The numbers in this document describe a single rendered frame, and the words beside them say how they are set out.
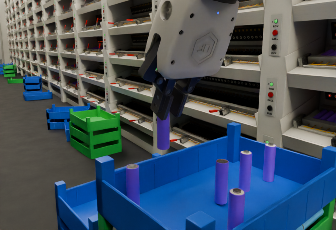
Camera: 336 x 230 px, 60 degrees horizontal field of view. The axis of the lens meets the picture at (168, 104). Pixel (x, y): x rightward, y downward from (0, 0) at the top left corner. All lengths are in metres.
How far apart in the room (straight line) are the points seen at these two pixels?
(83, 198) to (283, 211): 0.53
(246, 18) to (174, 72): 0.74
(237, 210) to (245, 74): 0.74
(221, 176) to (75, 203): 0.45
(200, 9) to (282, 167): 0.34
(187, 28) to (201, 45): 0.04
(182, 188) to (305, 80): 0.55
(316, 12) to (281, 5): 0.11
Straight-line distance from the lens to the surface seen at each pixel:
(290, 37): 0.94
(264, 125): 1.01
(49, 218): 1.24
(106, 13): 2.10
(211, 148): 0.56
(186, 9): 0.31
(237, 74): 1.08
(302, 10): 0.93
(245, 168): 0.48
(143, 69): 0.35
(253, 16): 1.04
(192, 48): 0.34
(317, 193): 0.46
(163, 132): 0.42
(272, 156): 0.52
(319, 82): 0.90
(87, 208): 0.77
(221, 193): 0.44
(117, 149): 1.79
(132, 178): 0.41
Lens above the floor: 0.63
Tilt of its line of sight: 11 degrees down
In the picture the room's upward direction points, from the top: straight up
